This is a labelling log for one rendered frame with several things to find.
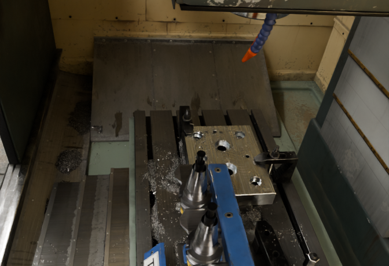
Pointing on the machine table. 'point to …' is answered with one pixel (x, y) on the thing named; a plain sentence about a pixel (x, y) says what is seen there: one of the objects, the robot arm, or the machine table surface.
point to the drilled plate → (260, 170)
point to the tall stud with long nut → (311, 259)
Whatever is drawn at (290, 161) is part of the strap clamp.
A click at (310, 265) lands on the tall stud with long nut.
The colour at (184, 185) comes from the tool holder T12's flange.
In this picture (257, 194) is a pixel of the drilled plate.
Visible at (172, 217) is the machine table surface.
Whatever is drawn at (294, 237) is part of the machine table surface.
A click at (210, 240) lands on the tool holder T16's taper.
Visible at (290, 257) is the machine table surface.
